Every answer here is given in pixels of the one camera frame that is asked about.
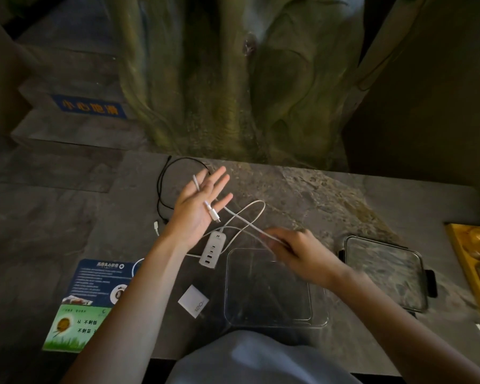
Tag person's left hand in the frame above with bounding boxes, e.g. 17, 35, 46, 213
162, 166, 234, 251

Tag person's right hand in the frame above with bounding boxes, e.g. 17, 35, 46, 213
264, 228, 345, 291

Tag white charging cable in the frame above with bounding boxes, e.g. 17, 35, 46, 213
191, 174, 293, 253

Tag person's right forearm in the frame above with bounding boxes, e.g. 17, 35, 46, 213
329, 266, 480, 384

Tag person's left forearm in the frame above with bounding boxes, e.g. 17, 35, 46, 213
60, 235, 193, 384

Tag clear square plastic container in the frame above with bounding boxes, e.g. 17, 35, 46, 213
223, 247, 330, 329

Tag white multi-port charger hub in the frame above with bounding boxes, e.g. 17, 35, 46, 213
186, 231, 227, 271

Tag artificial tree trunk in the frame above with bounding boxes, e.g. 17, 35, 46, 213
103, 0, 429, 171

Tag white square power adapter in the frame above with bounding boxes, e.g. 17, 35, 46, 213
178, 285, 210, 319

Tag clear lid with black clips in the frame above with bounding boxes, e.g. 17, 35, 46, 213
338, 235, 438, 315

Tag person's light grey clothing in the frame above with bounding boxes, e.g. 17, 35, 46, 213
166, 329, 363, 384

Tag blue warning sign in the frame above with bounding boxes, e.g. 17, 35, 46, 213
51, 94, 128, 120

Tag blue and green leaflet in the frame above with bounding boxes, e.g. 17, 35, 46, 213
42, 258, 145, 354

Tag yellow wooden tray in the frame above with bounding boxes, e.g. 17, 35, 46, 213
444, 222, 480, 321

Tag black cable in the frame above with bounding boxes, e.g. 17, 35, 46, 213
157, 155, 211, 225

